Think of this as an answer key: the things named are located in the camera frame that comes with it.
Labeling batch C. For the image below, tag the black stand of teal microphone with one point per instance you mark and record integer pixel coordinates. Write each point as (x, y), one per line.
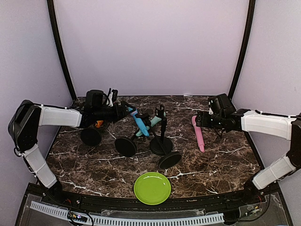
(126, 146)

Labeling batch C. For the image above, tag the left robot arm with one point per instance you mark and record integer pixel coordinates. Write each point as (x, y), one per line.
(29, 119)

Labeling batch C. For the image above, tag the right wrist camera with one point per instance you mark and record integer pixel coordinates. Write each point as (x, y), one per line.
(211, 107)

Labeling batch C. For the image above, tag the black frame post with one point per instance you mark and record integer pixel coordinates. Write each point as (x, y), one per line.
(243, 49)
(59, 48)

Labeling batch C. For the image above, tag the black stand of blue microphone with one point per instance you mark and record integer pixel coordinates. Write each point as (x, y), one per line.
(169, 158)

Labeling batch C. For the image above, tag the blue toy microphone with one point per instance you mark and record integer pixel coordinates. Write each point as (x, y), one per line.
(142, 129)

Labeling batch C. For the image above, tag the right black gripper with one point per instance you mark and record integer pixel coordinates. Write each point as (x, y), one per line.
(201, 119)

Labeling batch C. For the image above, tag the black front rail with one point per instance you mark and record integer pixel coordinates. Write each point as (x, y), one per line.
(221, 202)

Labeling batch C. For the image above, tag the white slotted cable duct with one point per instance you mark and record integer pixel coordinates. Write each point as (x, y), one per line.
(124, 220)

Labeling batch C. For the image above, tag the right black frame post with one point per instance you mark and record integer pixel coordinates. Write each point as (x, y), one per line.
(243, 49)

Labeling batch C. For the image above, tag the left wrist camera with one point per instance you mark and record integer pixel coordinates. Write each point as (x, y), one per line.
(111, 97)

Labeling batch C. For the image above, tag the black stand of orange microphone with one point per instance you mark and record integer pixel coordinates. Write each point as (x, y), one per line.
(90, 137)

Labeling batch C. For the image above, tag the left black frame post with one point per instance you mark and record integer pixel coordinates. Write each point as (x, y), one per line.
(59, 48)

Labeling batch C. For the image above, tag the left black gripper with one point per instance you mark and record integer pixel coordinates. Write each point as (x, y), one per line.
(120, 114)

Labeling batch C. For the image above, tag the orange toy microphone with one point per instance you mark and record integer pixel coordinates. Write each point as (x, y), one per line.
(98, 124)

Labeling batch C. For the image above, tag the green plate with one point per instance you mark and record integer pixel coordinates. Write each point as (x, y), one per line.
(152, 188)

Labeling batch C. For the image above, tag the pink toy microphone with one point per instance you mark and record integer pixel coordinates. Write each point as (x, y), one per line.
(198, 134)

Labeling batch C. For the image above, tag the black stand of pink microphone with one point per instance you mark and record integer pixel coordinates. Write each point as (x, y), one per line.
(161, 145)

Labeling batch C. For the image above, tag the teal toy microphone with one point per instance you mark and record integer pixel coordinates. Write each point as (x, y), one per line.
(154, 121)

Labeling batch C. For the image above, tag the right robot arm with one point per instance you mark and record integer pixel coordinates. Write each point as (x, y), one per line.
(224, 116)

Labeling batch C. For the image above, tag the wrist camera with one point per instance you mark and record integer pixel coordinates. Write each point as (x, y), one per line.
(211, 107)
(111, 97)

